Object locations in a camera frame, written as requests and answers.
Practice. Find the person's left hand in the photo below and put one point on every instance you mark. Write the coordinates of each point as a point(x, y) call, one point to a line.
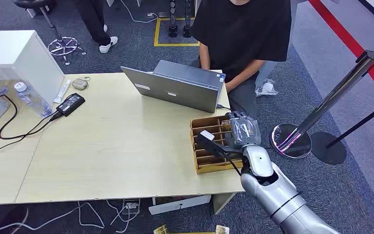
point(229, 87)

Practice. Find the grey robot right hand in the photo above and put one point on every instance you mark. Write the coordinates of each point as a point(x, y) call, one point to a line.
point(245, 130)

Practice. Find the person's right forearm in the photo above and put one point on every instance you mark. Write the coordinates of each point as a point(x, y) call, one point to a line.
point(204, 58)

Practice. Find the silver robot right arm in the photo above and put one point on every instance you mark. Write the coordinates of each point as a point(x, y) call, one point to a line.
point(280, 197)

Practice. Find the person's left forearm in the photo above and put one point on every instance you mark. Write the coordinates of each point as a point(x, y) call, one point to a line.
point(246, 72)

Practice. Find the printed card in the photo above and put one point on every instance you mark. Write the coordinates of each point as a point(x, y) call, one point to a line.
point(225, 124)

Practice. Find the cardboard slotted card holder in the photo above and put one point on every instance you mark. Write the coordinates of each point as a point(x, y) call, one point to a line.
point(206, 161)

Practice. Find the seated person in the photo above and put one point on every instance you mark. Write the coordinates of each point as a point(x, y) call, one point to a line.
point(242, 32)

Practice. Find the standing person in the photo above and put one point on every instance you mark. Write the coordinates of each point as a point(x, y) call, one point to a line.
point(93, 22)

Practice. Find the crumpled white plastic bag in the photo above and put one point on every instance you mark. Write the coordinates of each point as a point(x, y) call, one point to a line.
point(266, 87)

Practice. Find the grey laptop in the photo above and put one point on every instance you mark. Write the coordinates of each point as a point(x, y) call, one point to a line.
point(174, 87)

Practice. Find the wooden table leg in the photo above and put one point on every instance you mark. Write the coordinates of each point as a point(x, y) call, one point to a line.
point(222, 202)

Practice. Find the black robot leg stand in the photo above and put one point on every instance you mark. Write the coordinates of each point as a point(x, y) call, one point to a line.
point(172, 19)
point(187, 19)

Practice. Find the yellow floor tape square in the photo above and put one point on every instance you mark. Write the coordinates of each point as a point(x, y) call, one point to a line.
point(156, 32)

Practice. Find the white box under table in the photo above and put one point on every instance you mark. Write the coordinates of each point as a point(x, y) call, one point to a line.
point(180, 204)

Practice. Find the white plug adapter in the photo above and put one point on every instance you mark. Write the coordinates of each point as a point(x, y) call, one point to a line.
point(156, 15)

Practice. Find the black power adapter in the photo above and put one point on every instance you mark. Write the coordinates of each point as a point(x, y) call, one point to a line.
point(70, 104)

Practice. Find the white tube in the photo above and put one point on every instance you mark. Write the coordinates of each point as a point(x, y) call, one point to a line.
point(62, 91)

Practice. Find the stool with chrome base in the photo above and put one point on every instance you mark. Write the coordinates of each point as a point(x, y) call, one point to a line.
point(62, 45)

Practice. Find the clear plastic water bottle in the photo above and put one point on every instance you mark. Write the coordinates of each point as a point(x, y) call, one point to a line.
point(32, 100)

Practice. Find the white cabinet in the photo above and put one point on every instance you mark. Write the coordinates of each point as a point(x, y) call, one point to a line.
point(16, 55)

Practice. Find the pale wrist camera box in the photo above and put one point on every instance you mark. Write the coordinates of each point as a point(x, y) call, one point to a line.
point(207, 135)

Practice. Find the black stanchion post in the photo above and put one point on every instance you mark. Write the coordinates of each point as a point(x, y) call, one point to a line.
point(329, 148)

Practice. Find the chrome stanchion post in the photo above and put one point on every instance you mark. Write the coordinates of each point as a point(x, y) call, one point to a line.
point(332, 97)

